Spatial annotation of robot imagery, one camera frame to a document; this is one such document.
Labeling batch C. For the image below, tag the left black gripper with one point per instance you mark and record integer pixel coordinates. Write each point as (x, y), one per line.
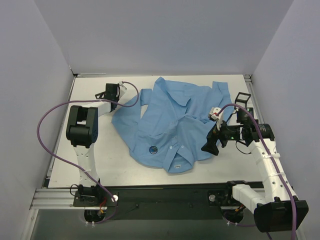
(107, 92)

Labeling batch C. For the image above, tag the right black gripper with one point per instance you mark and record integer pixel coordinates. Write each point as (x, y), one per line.
(219, 137)

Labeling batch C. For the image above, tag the blue button-up shirt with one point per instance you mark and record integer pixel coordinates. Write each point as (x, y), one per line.
(173, 116)

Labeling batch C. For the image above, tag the round blue badge pin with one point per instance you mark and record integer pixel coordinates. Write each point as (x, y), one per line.
(153, 150)

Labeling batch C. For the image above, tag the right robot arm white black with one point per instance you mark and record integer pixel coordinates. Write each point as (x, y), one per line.
(279, 209)

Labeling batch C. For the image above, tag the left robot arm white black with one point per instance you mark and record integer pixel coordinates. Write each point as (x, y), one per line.
(82, 131)

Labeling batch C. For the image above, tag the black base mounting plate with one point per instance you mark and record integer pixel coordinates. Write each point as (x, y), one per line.
(208, 201)

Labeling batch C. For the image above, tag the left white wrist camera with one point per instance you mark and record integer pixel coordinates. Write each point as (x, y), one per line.
(121, 89)

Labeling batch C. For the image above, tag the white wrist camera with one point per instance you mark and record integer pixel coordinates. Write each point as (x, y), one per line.
(216, 114)
(121, 89)

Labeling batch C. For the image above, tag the left black rectangular frame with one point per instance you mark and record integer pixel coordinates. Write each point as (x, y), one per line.
(100, 96)

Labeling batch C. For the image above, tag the black rectangular frame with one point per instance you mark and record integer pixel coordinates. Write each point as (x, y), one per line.
(242, 99)
(100, 96)

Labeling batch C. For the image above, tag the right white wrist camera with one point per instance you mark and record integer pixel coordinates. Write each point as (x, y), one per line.
(216, 114)

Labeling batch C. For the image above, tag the right black rectangular frame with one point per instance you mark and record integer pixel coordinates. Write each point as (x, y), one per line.
(242, 99)

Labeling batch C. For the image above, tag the aluminium front rail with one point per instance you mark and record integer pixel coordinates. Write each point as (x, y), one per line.
(52, 199)

